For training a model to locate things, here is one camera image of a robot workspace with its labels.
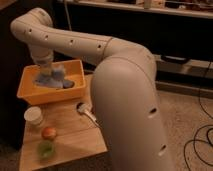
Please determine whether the blue grey towel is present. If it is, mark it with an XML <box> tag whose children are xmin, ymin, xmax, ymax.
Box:
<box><xmin>34</xmin><ymin>65</ymin><xmax>65</xmax><ymax>88</ymax></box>

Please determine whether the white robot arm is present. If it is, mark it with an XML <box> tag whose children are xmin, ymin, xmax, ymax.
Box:
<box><xmin>10</xmin><ymin>8</ymin><xmax>175</xmax><ymax>171</ymax></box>

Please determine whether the blue object in tray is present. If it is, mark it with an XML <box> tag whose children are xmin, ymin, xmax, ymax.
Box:
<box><xmin>63</xmin><ymin>80</ymin><xmax>75</xmax><ymax>89</ymax></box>

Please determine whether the orange plastic tray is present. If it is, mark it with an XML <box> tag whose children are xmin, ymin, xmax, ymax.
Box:
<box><xmin>17</xmin><ymin>60</ymin><xmax>86</xmax><ymax>105</ymax></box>

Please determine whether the white paper cup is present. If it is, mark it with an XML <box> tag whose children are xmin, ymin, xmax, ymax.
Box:
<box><xmin>24</xmin><ymin>106</ymin><xmax>43</xmax><ymax>125</ymax></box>

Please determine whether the red apple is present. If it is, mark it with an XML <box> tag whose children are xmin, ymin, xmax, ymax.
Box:
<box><xmin>41</xmin><ymin>127</ymin><xmax>57</xmax><ymax>140</ymax></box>

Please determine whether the wooden table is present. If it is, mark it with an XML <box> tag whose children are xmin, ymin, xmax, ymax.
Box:
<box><xmin>19</xmin><ymin>75</ymin><xmax>107</xmax><ymax>171</ymax></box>

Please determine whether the upper shelf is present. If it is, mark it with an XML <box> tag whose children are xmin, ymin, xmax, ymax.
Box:
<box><xmin>57</xmin><ymin>0</ymin><xmax>213</xmax><ymax>19</ymax></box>

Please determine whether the white handled brush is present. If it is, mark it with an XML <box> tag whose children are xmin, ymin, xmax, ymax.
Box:
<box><xmin>76</xmin><ymin>102</ymin><xmax>99</xmax><ymax>126</ymax></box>

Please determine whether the grey bench rail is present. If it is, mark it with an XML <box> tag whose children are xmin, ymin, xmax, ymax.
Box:
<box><xmin>155</xmin><ymin>55</ymin><xmax>213</xmax><ymax>79</ymax></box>

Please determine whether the black floor cable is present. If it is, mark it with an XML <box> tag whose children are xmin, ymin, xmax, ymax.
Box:
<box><xmin>183</xmin><ymin>61</ymin><xmax>213</xmax><ymax>168</ymax></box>

